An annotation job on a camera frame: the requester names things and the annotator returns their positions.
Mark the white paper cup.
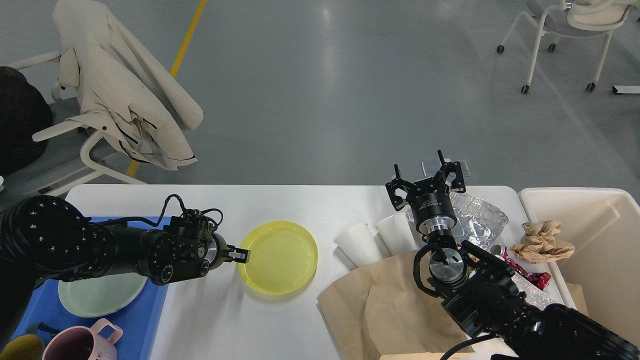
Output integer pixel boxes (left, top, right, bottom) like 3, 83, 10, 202
334, 222, 383, 268
375, 212, 418, 256

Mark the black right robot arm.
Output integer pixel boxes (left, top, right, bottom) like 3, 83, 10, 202
385, 151, 639, 360

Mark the red snack wrapper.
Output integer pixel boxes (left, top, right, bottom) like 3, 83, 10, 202
500, 246, 551, 291

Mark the pale green plate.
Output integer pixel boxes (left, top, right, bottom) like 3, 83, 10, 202
57, 273, 147, 318

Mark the crumpled foil bag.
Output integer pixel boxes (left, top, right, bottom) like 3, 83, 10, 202
409, 192, 509, 250
511, 273, 557, 311

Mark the left white paper cup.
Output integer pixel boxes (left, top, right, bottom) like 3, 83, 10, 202
334, 222, 383, 268

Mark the brown paper bag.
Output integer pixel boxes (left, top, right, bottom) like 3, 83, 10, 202
317, 251, 467, 360

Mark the white chair background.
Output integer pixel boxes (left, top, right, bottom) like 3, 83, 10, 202
496, 0, 639, 94

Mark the beige coat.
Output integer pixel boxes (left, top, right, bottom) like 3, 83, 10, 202
52, 0, 204, 171

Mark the dark green mug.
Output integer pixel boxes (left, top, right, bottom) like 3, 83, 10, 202
0, 322, 60, 360

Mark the white office chair left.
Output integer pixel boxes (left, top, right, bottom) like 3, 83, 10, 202
2, 79, 143, 197

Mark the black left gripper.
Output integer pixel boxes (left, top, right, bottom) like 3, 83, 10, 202
202, 233, 250, 271

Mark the right white paper cup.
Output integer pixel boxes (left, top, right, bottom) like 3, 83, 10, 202
375, 212, 418, 256

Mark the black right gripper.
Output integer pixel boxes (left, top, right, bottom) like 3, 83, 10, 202
385, 149, 467, 235

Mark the white waste bin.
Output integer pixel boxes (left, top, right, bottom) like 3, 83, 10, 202
519, 187, 640, 346

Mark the yellow plastic plate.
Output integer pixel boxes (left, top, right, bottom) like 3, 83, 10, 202
237, 220, 319, 296

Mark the blue plastic tray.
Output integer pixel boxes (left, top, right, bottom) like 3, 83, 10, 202
10, 216, 171, 360

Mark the pink mug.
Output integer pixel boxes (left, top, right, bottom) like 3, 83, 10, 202
42, 317, 124, 360

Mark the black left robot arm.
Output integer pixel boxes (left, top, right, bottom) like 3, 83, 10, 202
0, 194, 250, 347

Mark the person in dark clothes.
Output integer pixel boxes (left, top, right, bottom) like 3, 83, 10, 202
0, 66, 53, 177

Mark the crumpled brown paper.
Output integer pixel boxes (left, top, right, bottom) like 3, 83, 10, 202
510, 219, 576, 264

